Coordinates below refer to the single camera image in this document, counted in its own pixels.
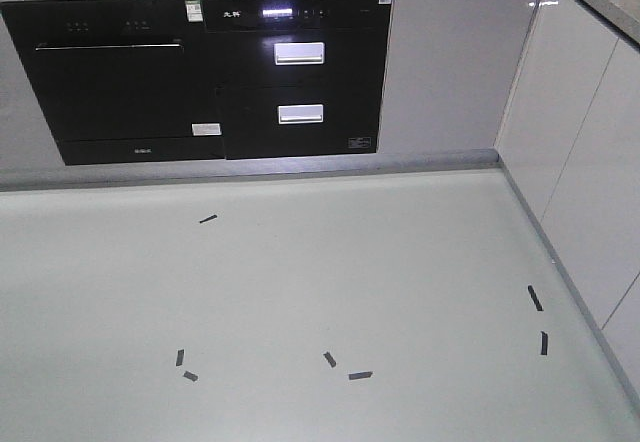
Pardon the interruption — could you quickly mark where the black tape strip centre upper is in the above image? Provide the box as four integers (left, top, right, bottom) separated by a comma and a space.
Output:
323, 352, 337, 368

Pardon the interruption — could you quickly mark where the silver drawer handle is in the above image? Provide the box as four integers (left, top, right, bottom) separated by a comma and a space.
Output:
273, 42, 325, 66
277, 104, 324, 125

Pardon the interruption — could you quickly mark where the black tape strip right upper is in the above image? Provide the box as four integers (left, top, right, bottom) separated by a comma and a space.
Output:
527, 285, 544, 312

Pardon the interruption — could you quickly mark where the upper silver drawer handle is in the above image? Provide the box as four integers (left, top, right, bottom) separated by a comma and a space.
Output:
273, 42, 325, 66

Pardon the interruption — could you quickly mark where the black tape strip top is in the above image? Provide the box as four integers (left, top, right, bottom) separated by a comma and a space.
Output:
198, 214, 218, 224

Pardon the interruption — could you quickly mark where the black tape strip left lower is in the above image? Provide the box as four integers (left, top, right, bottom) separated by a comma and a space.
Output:
183, 371, 199, 382

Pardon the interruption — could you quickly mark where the lower silver drawer handle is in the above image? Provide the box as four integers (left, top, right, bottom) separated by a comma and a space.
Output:
277, 104, 324, 125

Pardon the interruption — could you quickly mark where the grey cabinet door panel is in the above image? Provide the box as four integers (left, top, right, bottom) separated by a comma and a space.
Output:
379, 0, 536, 154

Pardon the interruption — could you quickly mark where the black tape strip centre lower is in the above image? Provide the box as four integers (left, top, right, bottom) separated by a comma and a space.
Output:
348, 371, 373, 381

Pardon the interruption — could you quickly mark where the white side cabinet panel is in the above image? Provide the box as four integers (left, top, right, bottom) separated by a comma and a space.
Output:
497, 0, 639, 384

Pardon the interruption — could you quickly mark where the black tape strip right lower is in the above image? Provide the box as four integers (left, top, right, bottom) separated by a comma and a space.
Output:
540, 331, 549, 356

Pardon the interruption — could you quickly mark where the black tape strip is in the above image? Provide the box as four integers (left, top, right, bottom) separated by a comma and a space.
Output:
198, 214, 218, 224
540, 331, 549, 356
323, 352, 337, 368
175, 349, 185, 367
183, 371, 199, 382
527, 285, 544, 312
348, 371, 373, 381

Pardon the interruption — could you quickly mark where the black disinfection cabinet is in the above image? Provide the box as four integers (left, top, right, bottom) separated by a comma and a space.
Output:
202, 0, 392, 159

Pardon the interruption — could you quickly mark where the black tape strip left upper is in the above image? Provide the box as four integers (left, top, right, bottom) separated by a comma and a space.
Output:
175, 349, 185, 367

